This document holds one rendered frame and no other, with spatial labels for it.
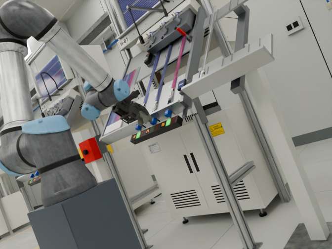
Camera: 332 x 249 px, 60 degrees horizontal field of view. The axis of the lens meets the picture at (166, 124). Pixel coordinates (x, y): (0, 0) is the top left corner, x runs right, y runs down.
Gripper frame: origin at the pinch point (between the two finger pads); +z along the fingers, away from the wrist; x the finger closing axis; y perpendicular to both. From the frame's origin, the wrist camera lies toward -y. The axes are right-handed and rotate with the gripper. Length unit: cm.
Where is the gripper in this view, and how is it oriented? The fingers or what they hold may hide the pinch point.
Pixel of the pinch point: (149, 119)
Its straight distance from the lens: 140.7
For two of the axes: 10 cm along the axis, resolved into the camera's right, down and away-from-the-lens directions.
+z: 7.0, 5.0, 5.1
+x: 6.9, -2.9, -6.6
